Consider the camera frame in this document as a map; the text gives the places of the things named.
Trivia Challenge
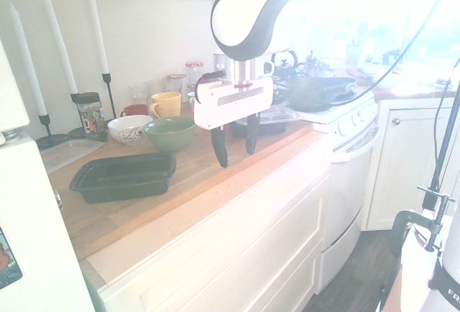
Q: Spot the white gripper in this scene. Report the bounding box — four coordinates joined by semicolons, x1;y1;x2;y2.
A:
193;76;276;170

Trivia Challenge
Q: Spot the green ceramic bowl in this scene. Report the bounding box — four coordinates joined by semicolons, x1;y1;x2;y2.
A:
143;116;197;153

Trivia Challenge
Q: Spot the lidded black plastic container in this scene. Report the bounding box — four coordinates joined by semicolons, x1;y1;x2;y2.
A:
229;112;293;139

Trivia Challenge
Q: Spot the yellow mug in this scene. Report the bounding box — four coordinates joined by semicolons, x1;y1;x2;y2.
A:
149;91;183;119

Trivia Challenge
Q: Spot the glass jar red checked lid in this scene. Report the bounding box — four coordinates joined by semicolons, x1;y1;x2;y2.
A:
167;73;187;93
185;61;205;85

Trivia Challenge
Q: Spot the black wok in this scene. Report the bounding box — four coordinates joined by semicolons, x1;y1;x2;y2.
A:
285;76;359;112

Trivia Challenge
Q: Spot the clear drinking glass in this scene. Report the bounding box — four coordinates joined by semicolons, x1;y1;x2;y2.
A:
128;84;150;106
145;78;168;96

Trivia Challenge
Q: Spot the white drawer cabinet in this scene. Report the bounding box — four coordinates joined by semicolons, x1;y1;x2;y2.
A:
96;135;334;312

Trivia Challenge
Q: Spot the red mug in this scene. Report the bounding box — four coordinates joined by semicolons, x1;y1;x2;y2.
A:
119;104;150;118

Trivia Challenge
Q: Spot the glass french press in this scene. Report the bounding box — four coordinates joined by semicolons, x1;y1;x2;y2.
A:
305;50;321;78

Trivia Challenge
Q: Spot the white bowl with swirl print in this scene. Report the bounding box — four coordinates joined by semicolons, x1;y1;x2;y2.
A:
107;114;154;146

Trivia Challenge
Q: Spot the white stove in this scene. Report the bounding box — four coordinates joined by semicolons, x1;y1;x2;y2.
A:
272;74;382;295

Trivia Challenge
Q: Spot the open black plastic container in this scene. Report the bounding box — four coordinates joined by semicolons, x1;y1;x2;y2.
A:
69;152;178;204

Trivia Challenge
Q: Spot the spice jar with black lid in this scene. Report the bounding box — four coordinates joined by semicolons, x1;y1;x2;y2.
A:
75;91;109;135

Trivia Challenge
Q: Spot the glass jar with dark lid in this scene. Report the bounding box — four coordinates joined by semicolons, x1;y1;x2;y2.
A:
68;92;109;141

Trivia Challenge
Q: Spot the white door cabinet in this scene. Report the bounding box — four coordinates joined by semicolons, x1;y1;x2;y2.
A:
364;96;460;232

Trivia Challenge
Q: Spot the loose clear plastic lid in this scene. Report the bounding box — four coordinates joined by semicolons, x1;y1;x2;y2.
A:
38;138;106;175

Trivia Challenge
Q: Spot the small potted plant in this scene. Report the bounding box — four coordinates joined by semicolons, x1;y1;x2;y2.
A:
381;48;403;65

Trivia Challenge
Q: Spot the tall white candle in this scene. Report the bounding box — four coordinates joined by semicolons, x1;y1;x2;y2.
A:
83;0;110;75
40;0;79;95
9;2;48;117

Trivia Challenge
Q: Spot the black metal clamp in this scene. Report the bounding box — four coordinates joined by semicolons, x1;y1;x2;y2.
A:
390;184;456;257

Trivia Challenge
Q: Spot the robot mounting table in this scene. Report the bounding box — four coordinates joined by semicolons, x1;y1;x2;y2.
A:
380;209;452;312

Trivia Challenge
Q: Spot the white refrigerator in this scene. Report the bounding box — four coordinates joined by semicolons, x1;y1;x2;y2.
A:
0;38;96;312

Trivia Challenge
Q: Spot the colourful fridge magnet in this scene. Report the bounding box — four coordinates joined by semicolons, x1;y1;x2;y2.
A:
0;225;24;290

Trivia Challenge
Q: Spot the thin black cable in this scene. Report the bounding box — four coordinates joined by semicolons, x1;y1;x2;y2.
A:
432;74;460;171

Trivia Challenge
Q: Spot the black camera stand pole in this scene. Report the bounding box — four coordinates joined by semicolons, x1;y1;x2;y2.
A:
422;91;460;212

